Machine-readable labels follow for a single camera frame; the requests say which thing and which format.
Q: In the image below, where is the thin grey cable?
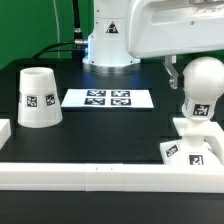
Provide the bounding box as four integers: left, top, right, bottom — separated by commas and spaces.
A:
52, 0, 62, 60

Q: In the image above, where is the white lamp shade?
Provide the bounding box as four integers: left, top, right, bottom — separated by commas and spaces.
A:
18, 67, 63, 128

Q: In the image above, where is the white left fence bar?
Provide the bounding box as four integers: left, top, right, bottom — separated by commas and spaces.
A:
0, 119, 11, 150

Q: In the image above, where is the white lamp base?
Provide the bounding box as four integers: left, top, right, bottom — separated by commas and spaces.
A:
160, 118, 223, 167

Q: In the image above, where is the white front fence bar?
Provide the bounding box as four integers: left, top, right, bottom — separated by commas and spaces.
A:
0, 163, 224, 193

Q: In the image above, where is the white right fence bar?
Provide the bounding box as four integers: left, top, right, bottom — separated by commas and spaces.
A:
206, 131, 224, 165

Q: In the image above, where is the black cable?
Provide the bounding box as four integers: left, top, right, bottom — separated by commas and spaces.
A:
32, 0, 89, 60

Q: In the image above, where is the white fence bar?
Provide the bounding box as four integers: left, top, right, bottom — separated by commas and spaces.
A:
0, 119, 11, 150
0, 163, 224, 193
206, 131, 224, 165

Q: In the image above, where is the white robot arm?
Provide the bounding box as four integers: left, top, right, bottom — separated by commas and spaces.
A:
83, 0, 224, 88

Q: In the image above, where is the white lamp bulb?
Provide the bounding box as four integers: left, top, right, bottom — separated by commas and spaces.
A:
182, 57, 224, 122

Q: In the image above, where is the white fiducial marker sheet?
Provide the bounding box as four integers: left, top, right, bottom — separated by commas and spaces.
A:
61, 89, 154, 109

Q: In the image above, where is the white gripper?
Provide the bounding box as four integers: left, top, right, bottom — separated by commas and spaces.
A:
126, 0, 224, 89

